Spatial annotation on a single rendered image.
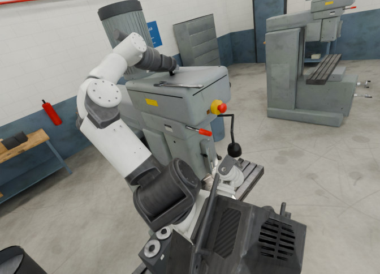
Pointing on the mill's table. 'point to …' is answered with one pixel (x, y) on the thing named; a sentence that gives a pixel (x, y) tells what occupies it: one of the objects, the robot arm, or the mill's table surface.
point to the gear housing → (161, 123)
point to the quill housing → (191, 150)
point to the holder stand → (157, 251)
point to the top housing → (181, 93)
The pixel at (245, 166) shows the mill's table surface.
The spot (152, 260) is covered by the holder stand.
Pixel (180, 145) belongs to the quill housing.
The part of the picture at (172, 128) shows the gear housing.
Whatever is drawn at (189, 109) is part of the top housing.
